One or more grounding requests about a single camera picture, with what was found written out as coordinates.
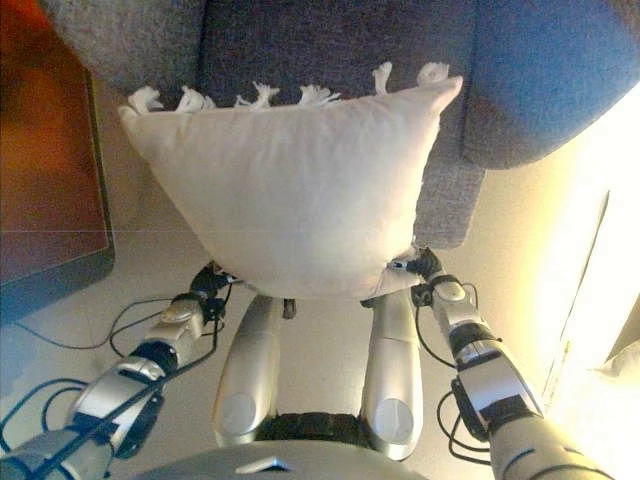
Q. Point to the grey fabric armchair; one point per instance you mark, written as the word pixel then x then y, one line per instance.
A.
pixel 325 40

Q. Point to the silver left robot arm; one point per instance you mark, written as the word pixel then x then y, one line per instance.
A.
pixel 115 385

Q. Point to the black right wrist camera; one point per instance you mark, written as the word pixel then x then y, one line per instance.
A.
pixel 422 296

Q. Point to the silver robot leg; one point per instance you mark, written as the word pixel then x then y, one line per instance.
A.
pixel 247 375
pixel 392 380

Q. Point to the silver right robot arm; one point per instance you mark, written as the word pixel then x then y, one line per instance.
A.
pixel 500 390

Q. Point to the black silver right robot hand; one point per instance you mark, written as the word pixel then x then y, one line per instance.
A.
pixel 427 267

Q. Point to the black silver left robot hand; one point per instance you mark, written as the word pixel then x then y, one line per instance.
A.
pixel 207 282

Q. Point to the white fringed cushion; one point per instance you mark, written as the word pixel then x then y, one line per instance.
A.
pixel 290 195

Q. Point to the silver left robot leg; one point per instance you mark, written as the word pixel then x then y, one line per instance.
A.
pixel 247 375

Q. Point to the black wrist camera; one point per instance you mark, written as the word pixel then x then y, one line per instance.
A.
pixel 214 310
pixel 422 296

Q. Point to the silver robot torso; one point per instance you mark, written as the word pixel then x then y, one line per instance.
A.
pixel 280 450

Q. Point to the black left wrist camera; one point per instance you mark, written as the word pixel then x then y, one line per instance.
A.
pixel 214 310

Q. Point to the glossy brown wooden cabinet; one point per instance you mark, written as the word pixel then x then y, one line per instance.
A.
pixel 45 175

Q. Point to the silver right robot leg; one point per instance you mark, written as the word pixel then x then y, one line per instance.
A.
pixel 392 380

